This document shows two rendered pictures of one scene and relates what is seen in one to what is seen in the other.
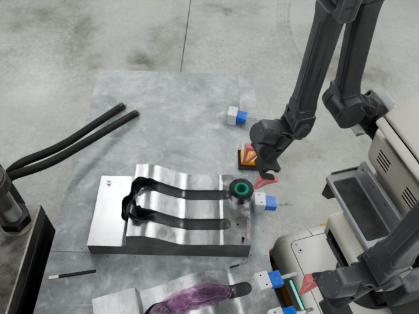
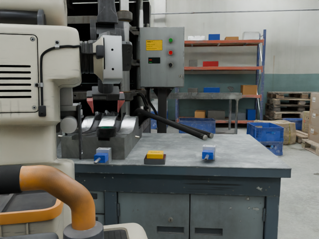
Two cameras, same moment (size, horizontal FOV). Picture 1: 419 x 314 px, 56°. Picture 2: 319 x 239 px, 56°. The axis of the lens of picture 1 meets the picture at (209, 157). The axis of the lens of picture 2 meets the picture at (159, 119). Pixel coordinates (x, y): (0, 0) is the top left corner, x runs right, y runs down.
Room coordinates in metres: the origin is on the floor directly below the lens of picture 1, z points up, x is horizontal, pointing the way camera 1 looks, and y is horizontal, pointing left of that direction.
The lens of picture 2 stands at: (1.07, -1.27, 1.11)
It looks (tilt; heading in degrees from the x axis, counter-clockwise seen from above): 7 degrees down; 97
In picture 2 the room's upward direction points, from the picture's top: straight up
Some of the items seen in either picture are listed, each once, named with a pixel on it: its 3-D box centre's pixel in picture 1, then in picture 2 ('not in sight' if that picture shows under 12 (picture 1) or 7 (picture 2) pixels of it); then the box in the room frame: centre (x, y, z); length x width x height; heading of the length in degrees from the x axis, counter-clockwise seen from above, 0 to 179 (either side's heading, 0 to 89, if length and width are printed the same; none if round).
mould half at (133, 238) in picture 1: (171, 209); (107, 132); (0.65, 0.11, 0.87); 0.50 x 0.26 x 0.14; 92
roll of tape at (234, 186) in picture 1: (240, 191); (106, 131); (0.71, -0.11, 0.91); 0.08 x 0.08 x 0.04
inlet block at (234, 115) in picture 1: (244, 117); (207, 155); (1.12, -0.13, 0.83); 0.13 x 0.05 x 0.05; 81
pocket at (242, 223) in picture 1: (242, 227); (79, 140); (0.60, -0.12, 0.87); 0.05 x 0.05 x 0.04; 2
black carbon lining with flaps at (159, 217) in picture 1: (175, 204); (104, 122); (0.64, 0.10, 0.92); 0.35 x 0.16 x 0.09; 92
